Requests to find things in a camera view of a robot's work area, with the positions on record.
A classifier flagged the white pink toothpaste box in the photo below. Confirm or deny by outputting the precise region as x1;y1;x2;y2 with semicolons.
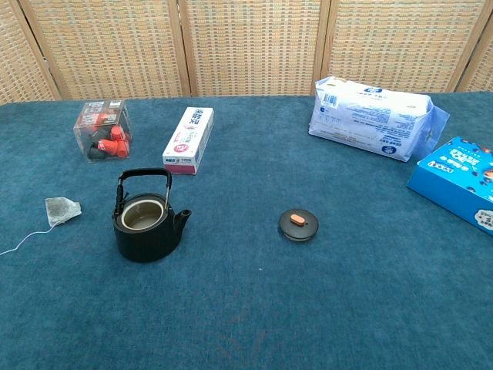
161;106;215;177

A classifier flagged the black teapot with handle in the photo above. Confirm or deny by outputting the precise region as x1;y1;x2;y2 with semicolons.
112;167;193;264

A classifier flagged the tea bag with string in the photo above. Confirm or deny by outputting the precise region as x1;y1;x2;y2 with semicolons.
0;196;82;257

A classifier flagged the clear box of red capsules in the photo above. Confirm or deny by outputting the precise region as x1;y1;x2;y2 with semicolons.
72;99;134;164

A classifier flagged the black lid with orange knob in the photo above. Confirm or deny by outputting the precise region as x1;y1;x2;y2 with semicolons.
278;208;320;243

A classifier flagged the blue cookie box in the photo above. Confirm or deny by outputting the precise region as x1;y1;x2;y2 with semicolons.
406;136;493;237

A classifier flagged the blue felt table cover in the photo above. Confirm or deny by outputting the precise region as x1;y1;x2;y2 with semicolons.
0;91;493;370

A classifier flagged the white blue tissue pack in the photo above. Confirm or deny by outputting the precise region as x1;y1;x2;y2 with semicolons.
307;76;451;164

